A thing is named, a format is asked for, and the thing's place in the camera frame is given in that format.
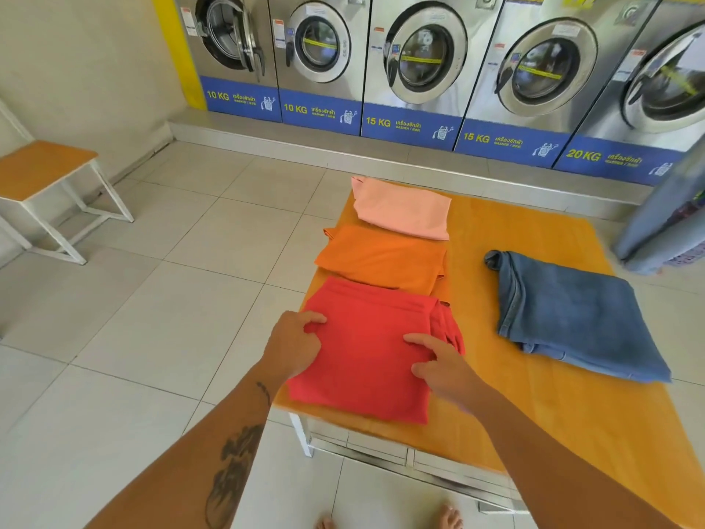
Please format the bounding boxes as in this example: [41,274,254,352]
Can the person's right hand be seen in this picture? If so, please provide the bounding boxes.
[402,333,496,418]

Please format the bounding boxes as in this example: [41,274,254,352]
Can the person's left hand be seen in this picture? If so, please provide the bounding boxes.
[256,311,328,389]

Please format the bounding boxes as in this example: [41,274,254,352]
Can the orange cloth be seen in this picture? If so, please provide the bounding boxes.
[314,224,448,297]

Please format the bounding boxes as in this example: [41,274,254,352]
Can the blue denim garment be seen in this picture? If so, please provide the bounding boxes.
[483,250,673,384]

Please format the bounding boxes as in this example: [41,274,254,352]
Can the pink cloth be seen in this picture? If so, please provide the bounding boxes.
[350,176,452,242]

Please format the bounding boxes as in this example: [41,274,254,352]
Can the person's left forearm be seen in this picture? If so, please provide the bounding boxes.
[85,366,287,529]

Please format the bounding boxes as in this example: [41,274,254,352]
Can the person's right forearm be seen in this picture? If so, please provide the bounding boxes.
[471,388,682,529]

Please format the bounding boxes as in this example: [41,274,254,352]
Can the person's right foot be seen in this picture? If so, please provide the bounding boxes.
[435,503,465,529]

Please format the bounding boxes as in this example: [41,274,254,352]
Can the small steel washing machine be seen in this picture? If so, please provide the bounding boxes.
[173,0,283,123]
[268,0,373,137]

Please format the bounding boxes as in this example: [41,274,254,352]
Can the medium steel washing machine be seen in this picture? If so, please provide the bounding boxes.
[361,0,507,152]
[454,0,665,170]

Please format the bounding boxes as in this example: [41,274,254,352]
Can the grey plastic laundry basket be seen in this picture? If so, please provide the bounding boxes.
[663,201,705,269]

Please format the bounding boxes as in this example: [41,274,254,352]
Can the large steel washing machine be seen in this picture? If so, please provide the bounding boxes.
[553,0,705,187]

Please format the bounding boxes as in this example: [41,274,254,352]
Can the white metal table frame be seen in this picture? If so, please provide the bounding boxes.
[289,412,529,516]

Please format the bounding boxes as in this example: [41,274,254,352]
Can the wooden stool white frame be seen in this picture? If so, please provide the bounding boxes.
[0,98,135,266]

